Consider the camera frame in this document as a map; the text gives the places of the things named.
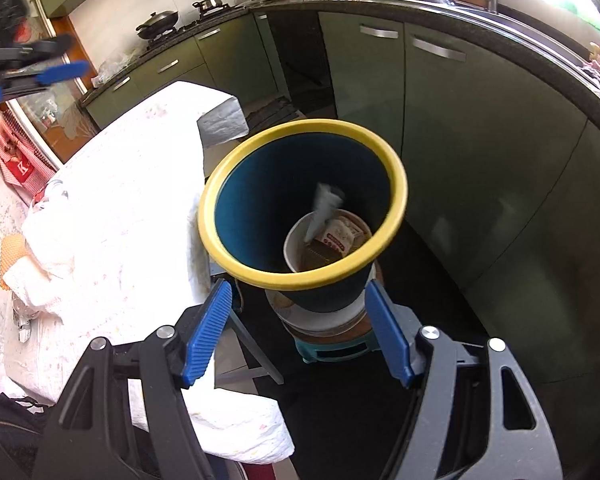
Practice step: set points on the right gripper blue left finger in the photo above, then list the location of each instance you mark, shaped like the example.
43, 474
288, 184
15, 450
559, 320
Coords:
201, 328

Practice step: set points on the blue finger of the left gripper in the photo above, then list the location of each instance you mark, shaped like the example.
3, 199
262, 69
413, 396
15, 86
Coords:
62, 72
35, 51

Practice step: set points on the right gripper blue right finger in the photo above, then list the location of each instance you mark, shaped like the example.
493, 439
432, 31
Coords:
392, 341

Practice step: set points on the green kitchen cabinets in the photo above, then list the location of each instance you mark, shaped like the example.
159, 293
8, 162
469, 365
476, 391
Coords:
502, 155

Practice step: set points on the white plastic bag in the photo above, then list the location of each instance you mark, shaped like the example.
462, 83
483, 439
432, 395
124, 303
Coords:
114, 64

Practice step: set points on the teal stool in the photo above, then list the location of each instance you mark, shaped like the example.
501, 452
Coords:
331, 352

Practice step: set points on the black wok with lid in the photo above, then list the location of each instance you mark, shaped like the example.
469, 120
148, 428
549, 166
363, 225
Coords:
157, 24

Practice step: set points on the white paper cup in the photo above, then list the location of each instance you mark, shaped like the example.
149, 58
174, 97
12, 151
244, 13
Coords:
301, 257

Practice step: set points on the snack packet in bin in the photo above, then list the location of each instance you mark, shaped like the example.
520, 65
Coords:
342, 235

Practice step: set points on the blue bin with yellow rim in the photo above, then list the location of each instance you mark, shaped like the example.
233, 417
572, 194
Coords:
267, 184

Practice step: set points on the white floral tablecloth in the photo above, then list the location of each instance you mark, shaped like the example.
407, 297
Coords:
113, 246

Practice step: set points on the small steel pot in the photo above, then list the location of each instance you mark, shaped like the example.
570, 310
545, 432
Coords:
206, 6

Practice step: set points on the crumpled white paper scrap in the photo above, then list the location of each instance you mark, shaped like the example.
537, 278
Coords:
327, 200

